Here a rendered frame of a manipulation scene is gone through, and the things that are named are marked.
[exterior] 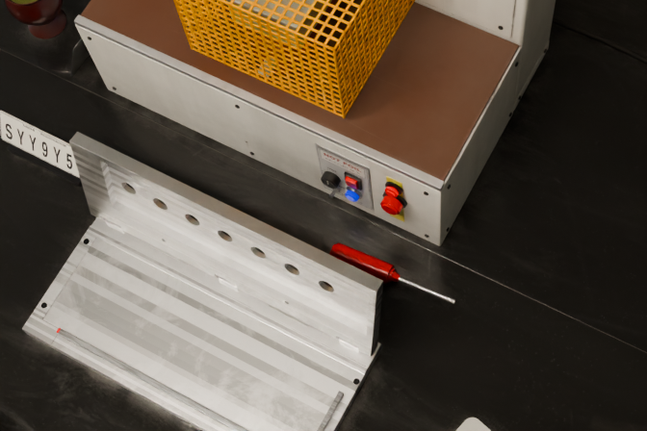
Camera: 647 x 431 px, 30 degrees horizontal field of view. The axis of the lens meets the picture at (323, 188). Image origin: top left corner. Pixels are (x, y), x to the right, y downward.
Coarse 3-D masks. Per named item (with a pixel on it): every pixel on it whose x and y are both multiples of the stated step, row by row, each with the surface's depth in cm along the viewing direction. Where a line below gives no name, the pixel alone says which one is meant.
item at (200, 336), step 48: (96, 240) 168; (96, 288) 165; (144, 288) 164; (192, 288) 164; (48, 336) 162; (96, 336) 162; (144, 336) 161; (192, 336) 161; (240, 336) 160; (288, 336) 160; (144, 384) 158; (192, 384) 158; (240, 384) 157; (288, 384) 157; (336, 384) 156
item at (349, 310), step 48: (96, 144) 152; (96, 192) 160; (144, 192) 155; (192, 192) 148; (144, 240) 164; (192, 240) 159; (240, 240) 151; (288, 240) 145; (240, 288) 160; (288, 288) 155; (336, 288) 148; (336, 336) 156
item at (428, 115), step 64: (128, 0) 162; (448, 0) 154; (512, 0) 146; (128, 64) 165; (192, 64) 157; (384, 64) 155; (448, 64) 154; (512, 64) 155; (192, 128) 174; (256, 128) 161; (320, 128) 152; (384, 128) 151; (448, 128) 151; (448, 192) 152
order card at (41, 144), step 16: (0, 112) 173; (0, 128) 175; (16, 128) 173; (32, 128) 171; (16, 144) 175; (32, 144) 174; (48, 144) 172; (64, 144) 170; (48, 160) 174; (64, 160) 172
